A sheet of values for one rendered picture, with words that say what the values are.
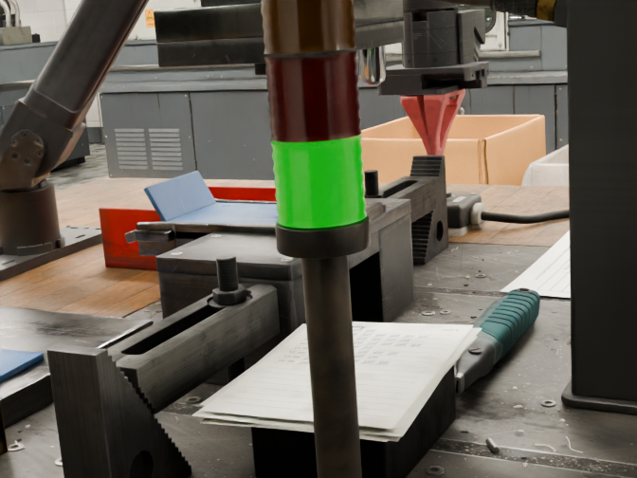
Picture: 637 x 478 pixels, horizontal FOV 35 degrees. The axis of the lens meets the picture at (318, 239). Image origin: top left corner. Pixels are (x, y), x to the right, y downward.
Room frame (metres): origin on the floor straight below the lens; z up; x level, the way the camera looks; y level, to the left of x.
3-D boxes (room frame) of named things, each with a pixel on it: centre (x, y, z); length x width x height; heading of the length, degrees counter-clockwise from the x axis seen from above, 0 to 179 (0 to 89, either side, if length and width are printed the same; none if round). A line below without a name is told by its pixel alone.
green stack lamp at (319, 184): (0.42, 0.00, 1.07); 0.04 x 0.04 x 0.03
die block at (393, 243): (0.71, 0.02, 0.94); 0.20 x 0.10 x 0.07; 153
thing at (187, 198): (0.74, 0.04, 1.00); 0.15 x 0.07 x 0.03; 63
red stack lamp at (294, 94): (0.42, 0.00, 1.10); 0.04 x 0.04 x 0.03
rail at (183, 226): (0.70, 0.04, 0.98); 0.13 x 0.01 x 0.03; 63
